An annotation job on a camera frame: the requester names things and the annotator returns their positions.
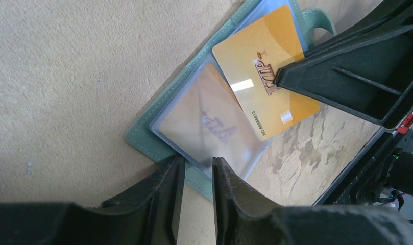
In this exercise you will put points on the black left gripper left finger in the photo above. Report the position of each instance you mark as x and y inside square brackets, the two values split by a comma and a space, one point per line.
[146, 213]

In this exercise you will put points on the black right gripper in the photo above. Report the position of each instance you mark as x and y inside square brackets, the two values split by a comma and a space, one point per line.
[366, 71]

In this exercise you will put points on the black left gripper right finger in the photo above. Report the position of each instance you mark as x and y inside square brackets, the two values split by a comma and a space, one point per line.
[245, 216]

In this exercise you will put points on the teal leather card holder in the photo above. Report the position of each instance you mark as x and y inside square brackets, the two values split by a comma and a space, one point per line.
[140, 135]

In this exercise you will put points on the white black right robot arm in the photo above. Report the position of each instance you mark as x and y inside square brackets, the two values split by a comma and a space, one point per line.
[402, 175]

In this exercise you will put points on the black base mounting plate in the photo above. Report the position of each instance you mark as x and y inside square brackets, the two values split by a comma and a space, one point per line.
[362, 178]

